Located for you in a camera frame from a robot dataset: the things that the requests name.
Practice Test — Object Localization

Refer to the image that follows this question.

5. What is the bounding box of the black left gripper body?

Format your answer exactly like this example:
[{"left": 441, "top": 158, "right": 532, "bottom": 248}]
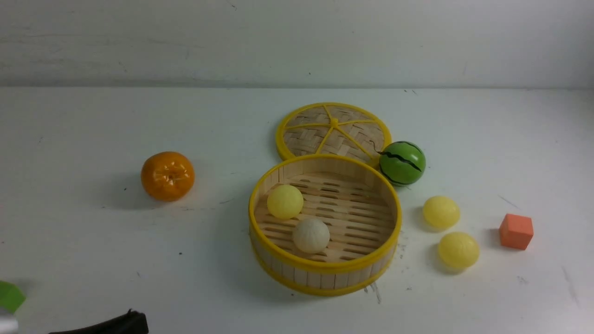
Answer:
[{"left": 52, "top": 309, "right": 149, "bottom": 334}]

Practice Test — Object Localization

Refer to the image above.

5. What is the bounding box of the pale yellow toy bun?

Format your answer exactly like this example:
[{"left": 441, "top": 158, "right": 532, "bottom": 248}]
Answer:
[{"left": 267, "top": 184, "right": 304, "bottom": 220}]

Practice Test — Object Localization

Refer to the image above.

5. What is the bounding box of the white toy bun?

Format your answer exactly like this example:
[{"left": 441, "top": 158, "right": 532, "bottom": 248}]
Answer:
[{"left": 292, "top": 218, "right": 330, "bottom": 254}]

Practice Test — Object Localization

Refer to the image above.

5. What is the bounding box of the bamboo steamer tray yellow rim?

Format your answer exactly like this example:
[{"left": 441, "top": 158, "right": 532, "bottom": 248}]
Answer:
[{"left": 248, "top": 154, "right": 402, "bottom": 296}]

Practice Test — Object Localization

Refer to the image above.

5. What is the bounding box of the woven bamboo steamer lid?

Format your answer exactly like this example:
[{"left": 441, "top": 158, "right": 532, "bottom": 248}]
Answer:
[{"left": 274, "top": 102, "right": 393, "bottom": 167}]

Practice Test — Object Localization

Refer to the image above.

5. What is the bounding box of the green foam block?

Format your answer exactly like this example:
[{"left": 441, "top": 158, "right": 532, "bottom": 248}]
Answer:
[{"left": 0, "top": 281, "right": 26, "bottom": 314}]

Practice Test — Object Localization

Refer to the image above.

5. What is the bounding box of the orange toy tangerine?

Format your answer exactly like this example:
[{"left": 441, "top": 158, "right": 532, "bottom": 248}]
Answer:
[{"left": 141, "top": 151, "right": 195, "bottom": 202}]

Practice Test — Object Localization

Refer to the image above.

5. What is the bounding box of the green toy watermelon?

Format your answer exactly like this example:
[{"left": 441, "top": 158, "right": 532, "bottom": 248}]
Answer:
[{"left": 378, "top": 141, "right": 426, "bottom": 186}]

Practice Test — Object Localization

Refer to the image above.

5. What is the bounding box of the orange foam cube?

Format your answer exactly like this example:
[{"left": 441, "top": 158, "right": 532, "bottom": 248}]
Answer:
[{"left": 498, "top": 213, "right": 533, "bottom": 251}]

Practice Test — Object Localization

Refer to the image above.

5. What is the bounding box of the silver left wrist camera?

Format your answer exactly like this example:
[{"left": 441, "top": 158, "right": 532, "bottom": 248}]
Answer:
[{"left": 0, "top": 309, "right": 19, "bottom": 334}]

